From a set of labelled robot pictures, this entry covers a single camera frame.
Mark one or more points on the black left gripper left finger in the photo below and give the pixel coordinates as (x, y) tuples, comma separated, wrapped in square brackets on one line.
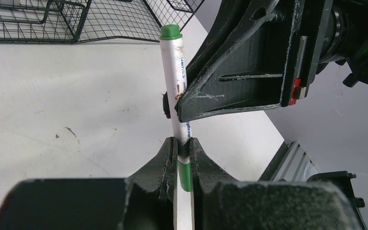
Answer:
[(142, 201)]

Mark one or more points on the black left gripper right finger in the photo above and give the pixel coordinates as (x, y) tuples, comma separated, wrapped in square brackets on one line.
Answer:
[(220, 202)]

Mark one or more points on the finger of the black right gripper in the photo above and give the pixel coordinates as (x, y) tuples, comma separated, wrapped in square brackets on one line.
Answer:
[(253, 54)]

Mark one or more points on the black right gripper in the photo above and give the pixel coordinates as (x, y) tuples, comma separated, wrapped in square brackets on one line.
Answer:
[(346, 40)]

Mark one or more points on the aluminium frame rail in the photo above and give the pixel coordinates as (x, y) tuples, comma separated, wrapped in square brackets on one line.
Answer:
[(291, 164)]

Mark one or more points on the black wire mesh organizer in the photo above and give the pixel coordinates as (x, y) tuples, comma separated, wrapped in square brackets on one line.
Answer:
[(80, 21)]

